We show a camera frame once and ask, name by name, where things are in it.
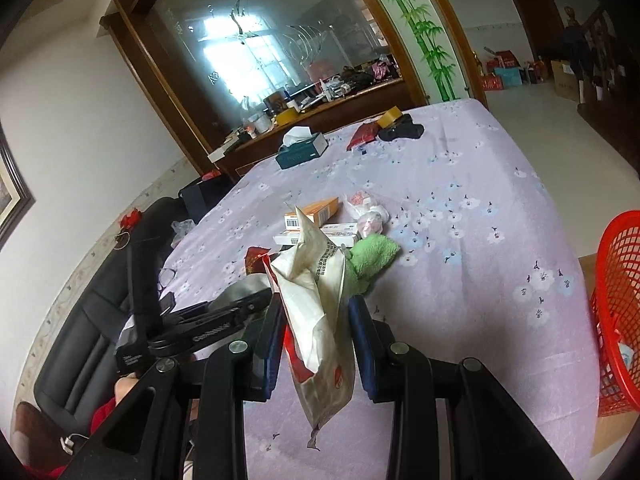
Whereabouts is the black bag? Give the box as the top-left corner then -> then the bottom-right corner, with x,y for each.
178,175 -> 236,223

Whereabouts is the wooden sideboard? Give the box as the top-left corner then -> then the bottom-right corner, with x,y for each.
207,77 -> 428,183

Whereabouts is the black leather sofa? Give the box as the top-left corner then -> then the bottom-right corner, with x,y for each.
37,195 -> 211,436

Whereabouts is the red snack packet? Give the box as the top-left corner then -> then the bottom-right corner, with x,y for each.
242,246 -> 273,278

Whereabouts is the flat red packet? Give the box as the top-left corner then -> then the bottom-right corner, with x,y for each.
346,121 -> 379,152

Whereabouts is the dark green tissue box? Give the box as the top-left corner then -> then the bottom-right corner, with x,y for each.
275,126 -> 329,170

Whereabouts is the orange cardboard box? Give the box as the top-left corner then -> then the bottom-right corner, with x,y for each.
295,196 -> 342,225

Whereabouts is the pile of gift boxes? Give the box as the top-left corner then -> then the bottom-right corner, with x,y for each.
472,47 -> 551,92

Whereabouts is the red plastic basket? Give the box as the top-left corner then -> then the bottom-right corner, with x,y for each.
590,210 -> 640,418

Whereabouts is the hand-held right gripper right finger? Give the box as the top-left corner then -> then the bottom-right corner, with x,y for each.
347,294 -> 581,480

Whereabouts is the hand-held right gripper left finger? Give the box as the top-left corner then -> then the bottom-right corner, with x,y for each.
55,297 -> 288,480

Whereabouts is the person's left forearm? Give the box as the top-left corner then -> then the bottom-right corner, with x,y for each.
90,375 -> 151,436

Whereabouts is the black handbag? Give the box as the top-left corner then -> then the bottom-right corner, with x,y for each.
340,67 -> 376,88

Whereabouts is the crumpled pink plastic bag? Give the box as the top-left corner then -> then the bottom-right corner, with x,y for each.
357,212 -> 387,237

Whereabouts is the bamboo painted panel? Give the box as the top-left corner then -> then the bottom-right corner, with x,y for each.
352,0 -> 473,103

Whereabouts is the white paper packaging bag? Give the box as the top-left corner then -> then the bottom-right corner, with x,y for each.
262,206 -> 357,450

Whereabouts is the wooden door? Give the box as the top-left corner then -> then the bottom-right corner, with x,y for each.
495,0 -> 566,86

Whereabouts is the wooden staircase railing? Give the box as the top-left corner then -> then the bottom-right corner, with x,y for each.
560,5 -> 640,161

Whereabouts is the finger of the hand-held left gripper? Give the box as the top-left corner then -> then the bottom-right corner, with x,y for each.
147,316 -> 252,359
160,287 -> 273,330

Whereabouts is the green cloth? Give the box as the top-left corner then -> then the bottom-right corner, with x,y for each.
345,234 -> 402,295

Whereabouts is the brown cardboard carton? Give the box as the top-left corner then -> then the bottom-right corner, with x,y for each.
550,59 -> 583,103

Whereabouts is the clear plastic bag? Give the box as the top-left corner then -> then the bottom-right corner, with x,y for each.
171,219 -> 196,248

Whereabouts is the white medicine box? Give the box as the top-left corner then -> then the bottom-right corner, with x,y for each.
320,222 -> 362,249

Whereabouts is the wooden partition frame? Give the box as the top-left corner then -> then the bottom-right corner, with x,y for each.
99,0 -> 488,183

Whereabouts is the framed wall picture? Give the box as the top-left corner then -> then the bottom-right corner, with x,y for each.
0,120 -> 37,253

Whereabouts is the black case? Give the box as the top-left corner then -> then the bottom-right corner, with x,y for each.
377,114 -> 425,142

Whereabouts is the clear plastic wrapper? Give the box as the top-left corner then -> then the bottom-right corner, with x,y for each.
344,191 -> 373,219

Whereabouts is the dark jacket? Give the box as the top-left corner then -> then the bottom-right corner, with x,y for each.
560,25 -> 601,81

